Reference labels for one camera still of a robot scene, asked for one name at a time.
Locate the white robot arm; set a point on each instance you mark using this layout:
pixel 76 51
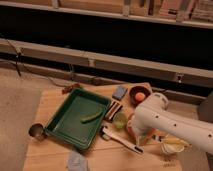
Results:
pixel 152 113

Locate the dark brown bowl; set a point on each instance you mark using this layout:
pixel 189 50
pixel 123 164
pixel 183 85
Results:
pixel 135 90

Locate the orange red bowl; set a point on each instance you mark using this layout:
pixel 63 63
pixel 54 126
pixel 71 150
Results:
pixel 129 126

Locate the blue sponge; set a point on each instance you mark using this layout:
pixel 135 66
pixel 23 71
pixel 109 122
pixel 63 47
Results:
pixel 119 93

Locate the striped brown block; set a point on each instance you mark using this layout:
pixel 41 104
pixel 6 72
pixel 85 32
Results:
pixel 114 108

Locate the orange ball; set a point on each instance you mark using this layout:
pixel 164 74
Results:
pixel 140 96

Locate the small green cup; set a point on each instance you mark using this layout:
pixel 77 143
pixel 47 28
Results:
pixel 120 120

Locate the dark red small object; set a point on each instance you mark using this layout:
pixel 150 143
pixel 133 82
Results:
pixel 68 89

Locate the green pickle in tray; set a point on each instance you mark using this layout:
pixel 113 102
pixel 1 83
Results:
pixel 91 117

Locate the green plastic tray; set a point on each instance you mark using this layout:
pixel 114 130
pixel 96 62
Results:
pixel 66 125

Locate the grey blue cloth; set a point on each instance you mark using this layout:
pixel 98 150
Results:
pixel 77 162

